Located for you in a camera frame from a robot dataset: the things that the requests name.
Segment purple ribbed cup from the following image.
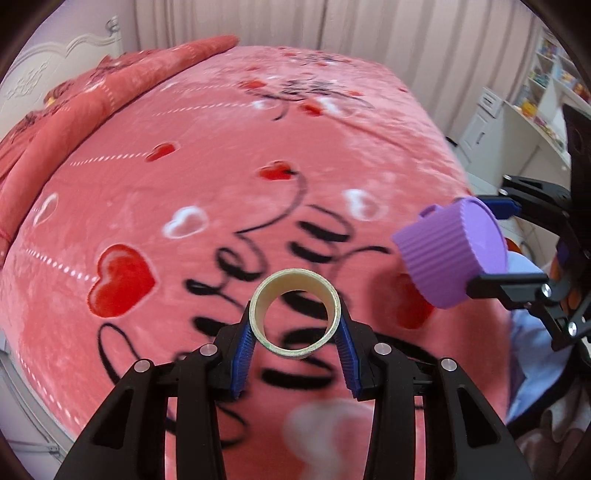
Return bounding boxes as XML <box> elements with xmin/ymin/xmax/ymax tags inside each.
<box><xmin>393</xmin><ymin>196</ymin><xmax>508</xmax><ymax>309</ymax></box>

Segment beige tape roll core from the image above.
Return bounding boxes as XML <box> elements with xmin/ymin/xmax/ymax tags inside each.
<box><xmin>246</xmin><ymin>268</ymin><xmax>344</xmax><ymax>359</ymax></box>

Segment folded red quilt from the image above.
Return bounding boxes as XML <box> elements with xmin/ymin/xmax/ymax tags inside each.
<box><xmin>1</xmin><ymin>35</ymin><xmax>238</xmax><ymax>261</ymax></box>

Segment white desk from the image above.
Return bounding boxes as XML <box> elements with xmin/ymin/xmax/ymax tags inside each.
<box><xmin>466</xmin><ymin>98</ymin><xmax>574</xmax><ymax>245</ymax></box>

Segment white headboard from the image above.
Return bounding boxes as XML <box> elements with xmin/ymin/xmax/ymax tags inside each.
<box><xmin>0</xmin><ymin>16</ymin><xmax>123</xmax><ymax>135</ymax></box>

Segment black camera box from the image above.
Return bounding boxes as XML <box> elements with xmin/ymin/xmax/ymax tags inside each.
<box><xmin>562</xmin><ymin>105</ymin><xmax>590</xmax><ymax>198</ymax></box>

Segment white drawer cabinet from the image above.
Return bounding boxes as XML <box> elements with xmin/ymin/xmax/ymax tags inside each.
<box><xmin>458</xmin><ymin>87</ymin><xmax>504</xmax><ymax>167</ymax></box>

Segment pink curtain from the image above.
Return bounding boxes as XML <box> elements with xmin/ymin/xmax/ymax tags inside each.
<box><xmin>134</xmin><ymin>0</ymin><xmax>542</xmax><ymax>140</ymax></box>

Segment light blue trouser leg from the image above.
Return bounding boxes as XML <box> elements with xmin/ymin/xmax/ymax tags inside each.
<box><xmin>505</xmin><ymin>250</ymin><xmax>574</xmax><ymax>425</ymax></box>

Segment white bookshelf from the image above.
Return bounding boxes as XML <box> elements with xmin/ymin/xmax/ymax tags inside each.
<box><xmin>513</xmin><ymin>27</ymin><xmax>590</xmax><ymax>157</ymax></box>

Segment pink heart-print bed blanket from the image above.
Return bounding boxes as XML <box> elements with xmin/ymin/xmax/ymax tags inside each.
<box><xmin>1</xmin><ymin>45</ymin><xmax>509</xmax><ymax>479</ymax></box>

